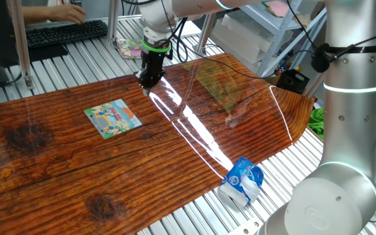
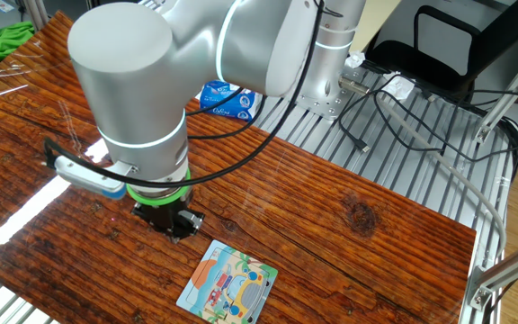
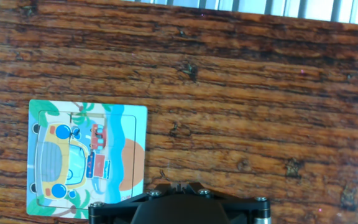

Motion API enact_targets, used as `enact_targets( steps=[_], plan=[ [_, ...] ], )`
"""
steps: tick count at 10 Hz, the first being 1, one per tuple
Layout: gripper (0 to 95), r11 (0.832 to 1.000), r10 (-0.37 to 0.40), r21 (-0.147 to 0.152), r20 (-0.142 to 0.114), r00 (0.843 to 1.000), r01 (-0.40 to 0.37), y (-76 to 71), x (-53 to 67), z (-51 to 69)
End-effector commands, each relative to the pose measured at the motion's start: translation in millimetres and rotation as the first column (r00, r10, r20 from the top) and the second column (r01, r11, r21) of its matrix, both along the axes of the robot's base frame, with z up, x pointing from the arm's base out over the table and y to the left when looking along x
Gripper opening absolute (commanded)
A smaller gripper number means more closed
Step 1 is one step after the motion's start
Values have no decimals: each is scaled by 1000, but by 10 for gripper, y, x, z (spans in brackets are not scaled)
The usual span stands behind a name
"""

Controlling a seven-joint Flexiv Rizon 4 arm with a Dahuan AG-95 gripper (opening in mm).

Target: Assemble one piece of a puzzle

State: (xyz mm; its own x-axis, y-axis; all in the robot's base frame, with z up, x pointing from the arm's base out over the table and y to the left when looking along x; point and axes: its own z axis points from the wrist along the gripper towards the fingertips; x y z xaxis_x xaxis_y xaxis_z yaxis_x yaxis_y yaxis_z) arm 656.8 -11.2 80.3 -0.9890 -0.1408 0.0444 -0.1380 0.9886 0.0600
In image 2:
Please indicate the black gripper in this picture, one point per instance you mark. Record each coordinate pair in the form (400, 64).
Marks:
(169, 218)

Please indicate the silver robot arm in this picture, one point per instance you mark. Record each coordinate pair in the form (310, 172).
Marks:
(142, 90)

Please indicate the car picture puzzle board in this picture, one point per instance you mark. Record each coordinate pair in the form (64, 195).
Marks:
(241, 288)

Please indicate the wood grain mat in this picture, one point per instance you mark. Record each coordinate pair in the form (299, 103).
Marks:
(308, 216)

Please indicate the blue tissue pack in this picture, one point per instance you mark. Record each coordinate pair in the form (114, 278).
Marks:
(223, 101)

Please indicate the crumpled white tissue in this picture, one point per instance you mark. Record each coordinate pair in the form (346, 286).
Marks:
(398, 85)
(354, 59)

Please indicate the small printed card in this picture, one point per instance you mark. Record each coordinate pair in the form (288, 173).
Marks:
(2, 6)

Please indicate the beige board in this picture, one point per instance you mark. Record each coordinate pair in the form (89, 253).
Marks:
(378, 22)

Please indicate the black office chair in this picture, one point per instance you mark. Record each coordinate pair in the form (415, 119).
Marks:
(421, 58)

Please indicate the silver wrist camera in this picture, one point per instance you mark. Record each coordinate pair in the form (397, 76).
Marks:
(83, 177)

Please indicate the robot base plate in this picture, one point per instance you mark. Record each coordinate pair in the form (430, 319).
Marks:
(326, 108)

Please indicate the aluminium frame post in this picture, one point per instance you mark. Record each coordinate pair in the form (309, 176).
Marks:
(506, 270)
(34, 13)
(506, 90)

